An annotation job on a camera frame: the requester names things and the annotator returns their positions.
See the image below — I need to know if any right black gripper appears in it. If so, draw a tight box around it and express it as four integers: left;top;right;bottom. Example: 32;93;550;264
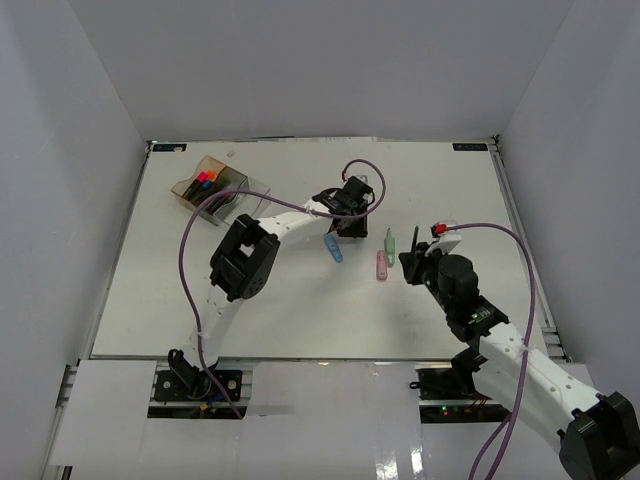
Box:
400;242;455;314

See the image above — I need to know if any light blue correction pen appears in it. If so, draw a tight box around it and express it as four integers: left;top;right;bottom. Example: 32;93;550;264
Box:
323;234;344;263

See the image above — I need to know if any black ink gel pen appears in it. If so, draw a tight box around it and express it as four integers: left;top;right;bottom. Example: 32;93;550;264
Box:
409;225;419;256

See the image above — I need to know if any light pink correction pen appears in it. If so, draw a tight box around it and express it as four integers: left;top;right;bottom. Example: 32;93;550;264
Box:
376;250;388;281

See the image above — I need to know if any blue ink gel pen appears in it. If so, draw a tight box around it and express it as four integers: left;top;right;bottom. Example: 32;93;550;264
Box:
208;193;235;211

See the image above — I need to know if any pink cap highlighter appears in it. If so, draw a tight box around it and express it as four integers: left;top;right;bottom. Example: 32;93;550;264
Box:
183;171;207;200

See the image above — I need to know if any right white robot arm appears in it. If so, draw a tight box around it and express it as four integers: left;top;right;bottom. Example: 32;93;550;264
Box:
398;238;639;479

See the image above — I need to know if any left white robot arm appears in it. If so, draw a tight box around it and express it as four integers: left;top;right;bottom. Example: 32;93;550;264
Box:
168;176;386;400

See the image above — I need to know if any light green correction pen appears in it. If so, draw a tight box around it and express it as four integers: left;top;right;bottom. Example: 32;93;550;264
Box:
384;228;396;268

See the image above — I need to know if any clear plastic tray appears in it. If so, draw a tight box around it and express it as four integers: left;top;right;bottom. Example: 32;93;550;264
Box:
218;177;271;231

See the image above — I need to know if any right black logo sticker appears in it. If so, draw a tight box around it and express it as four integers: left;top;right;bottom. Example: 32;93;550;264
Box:
452;142;488;152

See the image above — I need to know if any black logo sticker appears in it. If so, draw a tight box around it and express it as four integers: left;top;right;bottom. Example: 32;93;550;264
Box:
152;143;187;152
452;142;488;152

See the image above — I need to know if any smoky grey plastic tray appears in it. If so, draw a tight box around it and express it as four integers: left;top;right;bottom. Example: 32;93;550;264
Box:
201;166;247;224

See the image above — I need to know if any amber plastic tray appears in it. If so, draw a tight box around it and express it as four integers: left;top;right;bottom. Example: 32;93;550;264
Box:
171;155;227;210

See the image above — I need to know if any left black logo sticker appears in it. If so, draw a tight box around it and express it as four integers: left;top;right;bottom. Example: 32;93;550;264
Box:
152;143;187;152

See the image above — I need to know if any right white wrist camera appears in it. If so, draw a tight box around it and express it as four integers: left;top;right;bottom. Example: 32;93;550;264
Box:
426;221;462;256

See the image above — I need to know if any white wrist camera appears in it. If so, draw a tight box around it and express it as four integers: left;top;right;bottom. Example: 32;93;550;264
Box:
350;175;375;203
426;221;462;256

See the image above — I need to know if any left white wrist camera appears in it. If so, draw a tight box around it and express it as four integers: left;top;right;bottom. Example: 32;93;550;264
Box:
350;175;375;203

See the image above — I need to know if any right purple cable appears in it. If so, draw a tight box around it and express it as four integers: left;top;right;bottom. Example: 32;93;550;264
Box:
439;222;539;480

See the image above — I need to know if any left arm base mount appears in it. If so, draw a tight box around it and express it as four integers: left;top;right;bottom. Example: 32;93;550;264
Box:
147;349;247;420

